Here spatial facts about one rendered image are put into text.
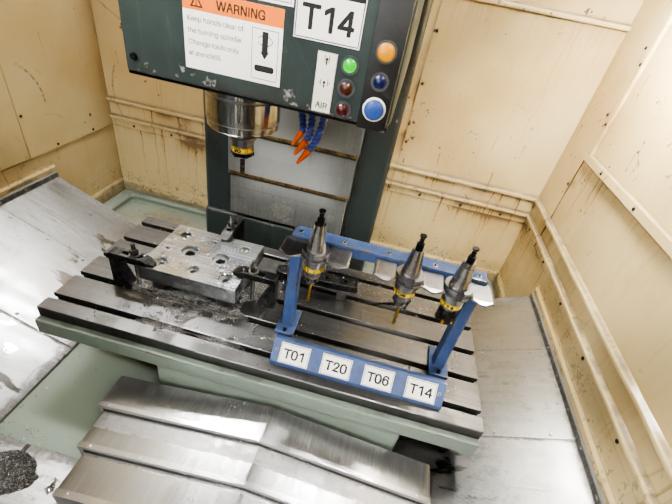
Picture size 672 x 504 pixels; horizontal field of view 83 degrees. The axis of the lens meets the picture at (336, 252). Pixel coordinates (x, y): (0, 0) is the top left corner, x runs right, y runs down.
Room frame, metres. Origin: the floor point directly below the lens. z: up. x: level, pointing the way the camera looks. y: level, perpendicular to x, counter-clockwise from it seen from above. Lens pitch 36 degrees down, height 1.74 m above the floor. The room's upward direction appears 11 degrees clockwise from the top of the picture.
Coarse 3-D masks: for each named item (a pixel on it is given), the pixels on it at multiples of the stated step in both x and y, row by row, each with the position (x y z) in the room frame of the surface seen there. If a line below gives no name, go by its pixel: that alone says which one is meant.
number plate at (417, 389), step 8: (408, 376) 0.62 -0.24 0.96; (408, 384) 0.61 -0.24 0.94; (416, 384) 0.61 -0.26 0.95; (424, 384) 0.61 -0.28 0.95; (432, 384) 0.61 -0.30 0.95; (408, 392) 0.60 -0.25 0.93; (416, 392) 0.60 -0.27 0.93; (424, 392) 0.60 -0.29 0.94; (432, 392) 0.60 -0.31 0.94; (424, 400) 0.59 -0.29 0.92; (432, 400) 0.59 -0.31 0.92
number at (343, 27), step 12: (324, 0) 0.62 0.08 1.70; (324, 12) 0.62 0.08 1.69; (336, 12) 0.62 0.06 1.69; (348, 12) 0.61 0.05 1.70; (360, 12) 0.61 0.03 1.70; (324, 24) 0.62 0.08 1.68; (336, 24) 0.62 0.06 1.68; (348, 24) 0.61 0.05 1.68; (324, 36) 0.62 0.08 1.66; (336, 36) 0.62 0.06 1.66; (348, 36) 0.61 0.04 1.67
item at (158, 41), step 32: (128, 0) 0.64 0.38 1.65; (160, 0) 0.64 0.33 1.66; (256, 0) 0.63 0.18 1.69; (416, 0) 0.61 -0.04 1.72; (128, 32) 0.65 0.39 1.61; (160, 32) 0.64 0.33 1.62; (288, 32) 0.62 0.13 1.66; (416, 32) 1.19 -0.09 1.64; (128, 64) 0.65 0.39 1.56; (160, 64) 0.64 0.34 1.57; (288, 64) 0.62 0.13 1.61; (256, 96) 0.63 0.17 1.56; (288, 96) 0.62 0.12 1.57; (352, 96) 0.61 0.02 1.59
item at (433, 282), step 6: (426, 270) 0.72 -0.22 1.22; (426, 276) 0.70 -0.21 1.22; (432, 276) 0.70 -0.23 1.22; (438, 276) 0.71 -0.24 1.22; (426, 282) 0.68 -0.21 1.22; (432, 282) 0.68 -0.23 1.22; (438, 282) 0.69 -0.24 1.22; (426, 288) 0.66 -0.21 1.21; (432, 288) 0.66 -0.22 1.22; (438, 288) 0.67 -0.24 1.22; (444, 288) 0.67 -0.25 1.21
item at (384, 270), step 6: (378, 258) 0.73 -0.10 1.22; (378, 264) 0.71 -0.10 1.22; (384, 264) 0.71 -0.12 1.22; (390, 264) 0.72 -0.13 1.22; (396, 264) 0.72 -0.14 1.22; (378, 270) 0.69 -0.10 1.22; (384, 270) 0.69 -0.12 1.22; (390, 270) 0.69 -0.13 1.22; (396, 270) 0.70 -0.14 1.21; (378, 276) 0.67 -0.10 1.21; (384, 276) 0.67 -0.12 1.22; (390, 276) 0.67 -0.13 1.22; (396, 276) 0.68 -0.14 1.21
